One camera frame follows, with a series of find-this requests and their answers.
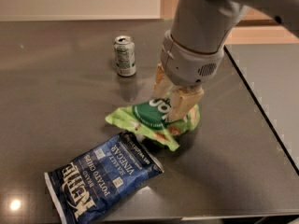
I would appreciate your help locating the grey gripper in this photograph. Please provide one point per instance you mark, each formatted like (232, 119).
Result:
(189, 65)

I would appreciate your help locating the green rice chip bag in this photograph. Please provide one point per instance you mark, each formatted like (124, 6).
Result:
(150, 120)

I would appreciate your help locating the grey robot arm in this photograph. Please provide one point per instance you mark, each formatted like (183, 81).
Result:
(193, 47)

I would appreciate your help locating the blue kettle chip bag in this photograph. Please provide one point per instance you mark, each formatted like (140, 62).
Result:
(89, 185)

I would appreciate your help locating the silver soda can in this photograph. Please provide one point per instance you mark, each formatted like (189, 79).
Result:
(124, 49)

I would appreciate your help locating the grey side table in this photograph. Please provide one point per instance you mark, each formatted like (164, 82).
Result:
(271, 72)

